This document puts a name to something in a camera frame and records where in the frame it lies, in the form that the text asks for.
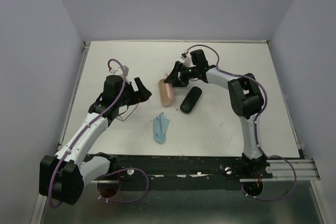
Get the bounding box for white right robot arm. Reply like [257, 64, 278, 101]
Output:
[164, 49, 267, 178]

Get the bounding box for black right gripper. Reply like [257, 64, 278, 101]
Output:
[164, 61, 198, 88]

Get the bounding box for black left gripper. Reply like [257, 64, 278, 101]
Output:
[116, 77, 152, 106]

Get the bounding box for pink glasses case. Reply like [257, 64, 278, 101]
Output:
[158, 73, 175, 107]

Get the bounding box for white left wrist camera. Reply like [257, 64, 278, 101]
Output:
[109, 66, 129, 82]

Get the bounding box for black glasses case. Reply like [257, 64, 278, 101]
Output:
[180, 87, 202, 114]

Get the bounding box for aluminium table frame rail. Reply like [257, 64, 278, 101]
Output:
[56, 41, 91, 151]

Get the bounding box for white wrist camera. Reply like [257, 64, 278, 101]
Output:
[109, 66, 129, 82]
[181, 52, 192, 67]

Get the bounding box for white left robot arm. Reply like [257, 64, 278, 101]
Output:
[39, 59, 152, 208]

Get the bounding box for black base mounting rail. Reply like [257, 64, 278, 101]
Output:
[96, 155, 272, 191]

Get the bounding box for thin wire-frame glasses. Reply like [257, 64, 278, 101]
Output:
[116, 103, 139, 122]

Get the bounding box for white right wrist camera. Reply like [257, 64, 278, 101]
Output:
[181, 52, 192, 67]

